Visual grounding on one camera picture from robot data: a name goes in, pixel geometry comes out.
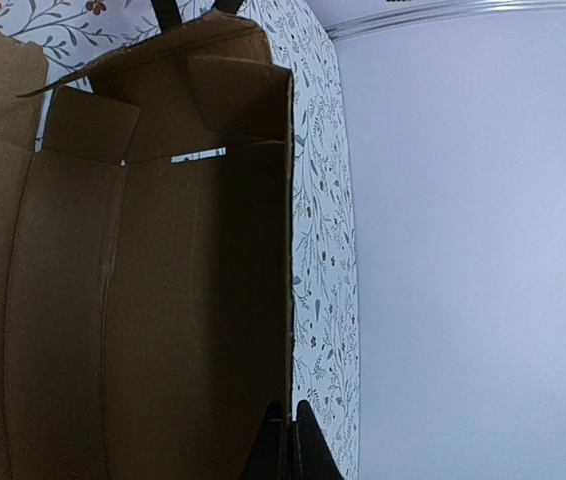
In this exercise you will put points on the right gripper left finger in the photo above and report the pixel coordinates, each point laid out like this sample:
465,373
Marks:
270,456

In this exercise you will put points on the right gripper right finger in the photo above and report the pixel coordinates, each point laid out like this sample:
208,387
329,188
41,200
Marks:
310,455

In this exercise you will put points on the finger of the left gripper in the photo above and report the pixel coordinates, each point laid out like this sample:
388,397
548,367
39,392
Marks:
228,6
167,13

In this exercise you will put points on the brown cardboard box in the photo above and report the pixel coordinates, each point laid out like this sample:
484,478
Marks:
145,255

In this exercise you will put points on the floral patterned table mat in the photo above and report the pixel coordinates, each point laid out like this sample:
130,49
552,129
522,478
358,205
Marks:
326,350

